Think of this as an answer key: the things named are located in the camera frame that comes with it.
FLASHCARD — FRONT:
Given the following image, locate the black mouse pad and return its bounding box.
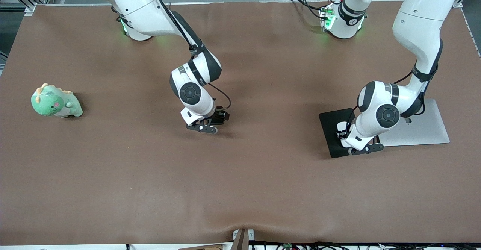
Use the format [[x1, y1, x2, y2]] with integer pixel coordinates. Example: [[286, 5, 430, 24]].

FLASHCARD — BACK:
[[319, 108, 380, 159]]

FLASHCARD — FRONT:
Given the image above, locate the brown table cover mat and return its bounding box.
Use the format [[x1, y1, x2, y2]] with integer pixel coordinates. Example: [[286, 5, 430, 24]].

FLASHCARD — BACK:
[[0, 0, 481, 245]]

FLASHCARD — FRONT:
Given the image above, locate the silver laptop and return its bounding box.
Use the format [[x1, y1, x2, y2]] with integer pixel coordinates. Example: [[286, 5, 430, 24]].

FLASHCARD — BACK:
[[378, 99, 450, 147]]

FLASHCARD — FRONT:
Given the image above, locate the green dinosaur plush toy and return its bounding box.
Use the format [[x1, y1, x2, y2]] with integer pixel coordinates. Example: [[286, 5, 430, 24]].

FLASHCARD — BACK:
[[31, 83, 83, 118]]

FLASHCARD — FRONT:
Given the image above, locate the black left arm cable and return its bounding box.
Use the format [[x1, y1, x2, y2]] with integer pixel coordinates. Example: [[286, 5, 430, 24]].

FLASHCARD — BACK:
[[393, 64, 427, 116]]

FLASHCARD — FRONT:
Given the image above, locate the metal table edge bracket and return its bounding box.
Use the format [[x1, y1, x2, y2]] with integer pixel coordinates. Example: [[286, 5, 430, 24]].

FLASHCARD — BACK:
[[232, 229, 255, 250]]

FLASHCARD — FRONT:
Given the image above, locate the black cable at arm base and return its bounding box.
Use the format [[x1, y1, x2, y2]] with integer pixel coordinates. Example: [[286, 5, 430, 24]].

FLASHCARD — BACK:
[[289, 0, 339, 20]]

